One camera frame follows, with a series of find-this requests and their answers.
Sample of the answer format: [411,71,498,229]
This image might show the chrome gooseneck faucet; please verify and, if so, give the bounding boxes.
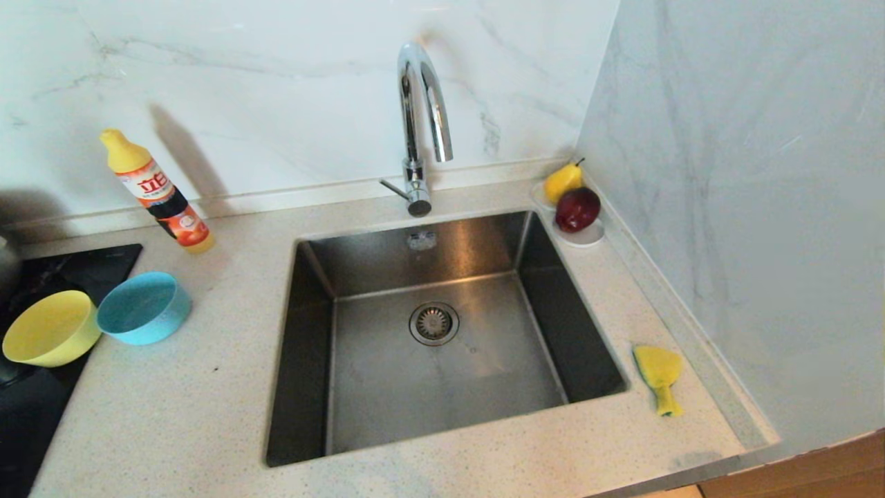
[379,40,454,218]

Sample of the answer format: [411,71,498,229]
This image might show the yellow pear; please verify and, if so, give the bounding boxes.
[544,158,586,205]

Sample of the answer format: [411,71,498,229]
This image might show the dark red apple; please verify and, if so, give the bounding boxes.
[555,187,602,233]

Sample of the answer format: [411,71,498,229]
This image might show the small white dish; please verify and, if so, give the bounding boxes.
[531,179,606,248]

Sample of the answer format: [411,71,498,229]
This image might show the stainless steel sink basin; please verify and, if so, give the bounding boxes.
[265,210,630,468]

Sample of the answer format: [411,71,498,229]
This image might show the blue plastic bowl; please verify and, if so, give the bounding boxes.
[96,270,193,346]

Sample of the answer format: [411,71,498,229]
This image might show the round metal drain strainer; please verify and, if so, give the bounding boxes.
[409,302,460,347]

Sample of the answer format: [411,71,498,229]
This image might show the yellow plastic bowl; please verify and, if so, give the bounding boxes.
[2,290,103,368]

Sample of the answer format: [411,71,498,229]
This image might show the yellow fish-shaped sponge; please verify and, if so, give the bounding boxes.
[633,345,685,418]

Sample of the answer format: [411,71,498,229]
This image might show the orange yellow dish soap bottle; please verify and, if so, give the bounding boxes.
[100,129,215,254]

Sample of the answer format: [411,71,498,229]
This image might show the black induction cooktop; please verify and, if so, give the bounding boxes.
[0,243,144,498]

